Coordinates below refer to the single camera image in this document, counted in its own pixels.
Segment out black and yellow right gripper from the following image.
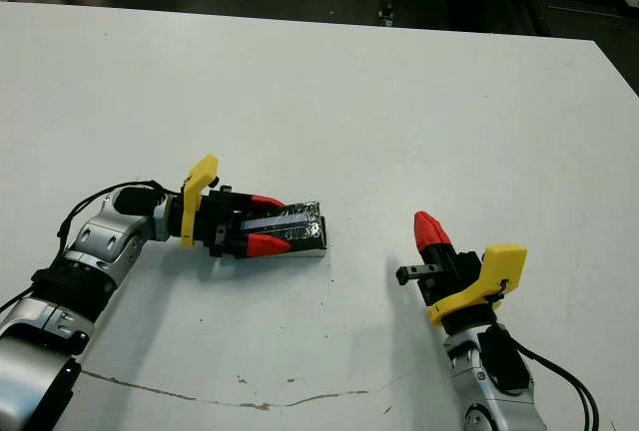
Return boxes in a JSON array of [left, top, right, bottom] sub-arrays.
[[395, 210, 529, 336]]

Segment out black and yellow left gripper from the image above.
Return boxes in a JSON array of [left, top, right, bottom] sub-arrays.
[[179, 153, 295, 259]]

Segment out glossy black box lid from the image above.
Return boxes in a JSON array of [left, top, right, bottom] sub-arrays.
[[239, 200, 326, 251]]

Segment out white-lined camera box base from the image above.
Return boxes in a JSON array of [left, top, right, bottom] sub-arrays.
[[287, 215, 329, 258]]

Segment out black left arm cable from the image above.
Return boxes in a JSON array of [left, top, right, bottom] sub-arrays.
[[57, 180, 169, 252]]

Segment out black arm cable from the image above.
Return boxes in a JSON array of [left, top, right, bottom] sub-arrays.
[[57, 180, 169, 252], [513, 338, 603, 431]]

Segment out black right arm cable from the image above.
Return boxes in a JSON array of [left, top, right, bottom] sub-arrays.
[[513, 338, 603, 431]]

